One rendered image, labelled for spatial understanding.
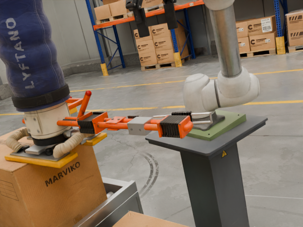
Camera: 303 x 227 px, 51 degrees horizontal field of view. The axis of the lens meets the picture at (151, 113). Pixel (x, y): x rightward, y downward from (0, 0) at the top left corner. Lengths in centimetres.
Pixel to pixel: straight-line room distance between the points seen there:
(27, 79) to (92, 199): 68
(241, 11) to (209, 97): 804
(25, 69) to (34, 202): 55
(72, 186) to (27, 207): 23
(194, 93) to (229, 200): 65
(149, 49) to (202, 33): 170
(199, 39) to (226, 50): 858
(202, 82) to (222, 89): 11
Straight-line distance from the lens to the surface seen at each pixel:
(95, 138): 139
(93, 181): 161
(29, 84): 128
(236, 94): 166
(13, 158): 145
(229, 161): 186
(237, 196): 199
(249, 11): 959
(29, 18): 128
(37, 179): 143
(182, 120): 99
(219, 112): 191
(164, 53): 926
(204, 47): 1008
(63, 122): 131
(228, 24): 146
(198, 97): 168
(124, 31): 1151
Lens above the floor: 138
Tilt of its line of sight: 16 degrees down
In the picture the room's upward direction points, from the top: 13 degrees counter-clockwise
